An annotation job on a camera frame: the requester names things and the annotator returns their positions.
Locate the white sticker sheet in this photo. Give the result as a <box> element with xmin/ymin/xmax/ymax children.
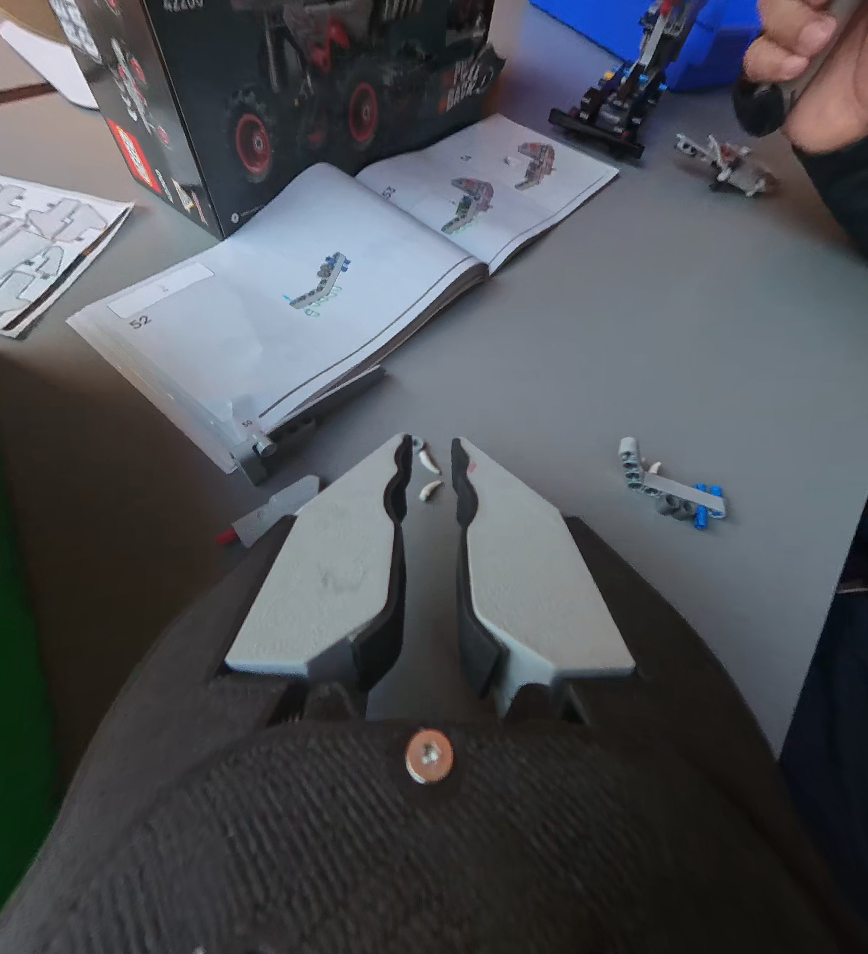
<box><xmin>0</xmin><ymin>165</ymin><xmax>135</xmax><ymax>340</ymax></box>

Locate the person's right forearm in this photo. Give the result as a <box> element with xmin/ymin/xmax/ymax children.
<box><xmin>791</xmin><ymin>123</ymin><xmax>868</xmax><ymax>284</ymax></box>

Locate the long grey lego part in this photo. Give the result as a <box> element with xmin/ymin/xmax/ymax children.
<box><xmin>233</xmin><ymin>364</ymin><xmax>387</xmax><ymax>485</ymax></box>

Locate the open instruction booklet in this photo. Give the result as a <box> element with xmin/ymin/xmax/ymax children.
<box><xmin>67</xmin><ymin>113</ymin><xmax>621</xmax><ymax>478</ymax></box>

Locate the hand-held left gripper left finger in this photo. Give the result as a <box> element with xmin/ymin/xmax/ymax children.
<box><xmin>224</xmin><ymin>432</ymin><xmax>414</xmax><ymax>694</ymax></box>

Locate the black lego chassis build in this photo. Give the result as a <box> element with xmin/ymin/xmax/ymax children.
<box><xmin>549</xmin><ymin>0</ymin><xmax>703</xmax><ymax>161</ymax></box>

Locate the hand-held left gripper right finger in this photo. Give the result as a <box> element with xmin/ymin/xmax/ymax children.
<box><xmin>450</xmin><ymin>436</ymin><xmax>637</xmax><ymax>718</ymax></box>

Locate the person's right hand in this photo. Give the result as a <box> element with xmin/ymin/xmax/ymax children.
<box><xmin>743</xmin><ymin>0</ymin><xmax>868</xmax><ymax>154</ymax></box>

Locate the small grey lego panel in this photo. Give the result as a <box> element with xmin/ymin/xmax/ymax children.
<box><xmin>214</xmin><ymin>476</ymin><xmax>321</xmax><ymax>547</ymax></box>

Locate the grey bent lego beam assembly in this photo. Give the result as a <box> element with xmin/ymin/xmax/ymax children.
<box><xmin>619</xmin><ymin>436</ymin><xmax>727</xmax><ymax>530</ymax></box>

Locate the black lego set box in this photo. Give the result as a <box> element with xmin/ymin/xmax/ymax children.
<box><xmin>46</xmin><ymin>0</ymin><xmax>505</xmax><ymax>239</ymax></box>

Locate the blue plastic bin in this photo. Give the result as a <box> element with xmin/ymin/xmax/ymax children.
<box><xmin>529</xmin><ymin>0</ymin><xmax>759</xmax><ymax>94</ymax></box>

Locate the grey white lego subassembly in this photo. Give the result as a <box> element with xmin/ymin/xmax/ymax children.
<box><xmin>674</xmin><ymin>133</ymin><xmax>779</xmax><ymax>198</ymax></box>

